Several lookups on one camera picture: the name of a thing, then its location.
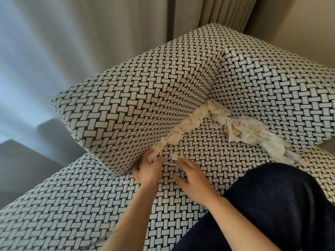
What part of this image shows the pleated beige curtain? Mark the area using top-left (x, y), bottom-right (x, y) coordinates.
top-left (167, 0), bottom-right (299, 42)

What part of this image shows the person's left hand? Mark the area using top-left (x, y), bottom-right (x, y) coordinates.
top-left (132, 149), bottom-right (167, 188)

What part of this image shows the sheer white curtain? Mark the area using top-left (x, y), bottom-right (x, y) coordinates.
top-left (0, 0), bottom-right (178, 210)

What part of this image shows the person's right hand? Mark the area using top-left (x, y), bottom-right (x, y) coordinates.
top-left (171, 158), bottom-right (223, 205)

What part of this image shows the person's left forearm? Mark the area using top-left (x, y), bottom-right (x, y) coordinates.
top-left (100, 180), bottom-right (157, 251)

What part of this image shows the black white woven-pattern sofa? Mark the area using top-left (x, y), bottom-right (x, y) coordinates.
top-left (0, 23), bottom-right (335, 251)

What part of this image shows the pile of white paper scraps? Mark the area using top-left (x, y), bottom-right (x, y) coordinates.
top-left (148, 99), bottom-right (302, 168)

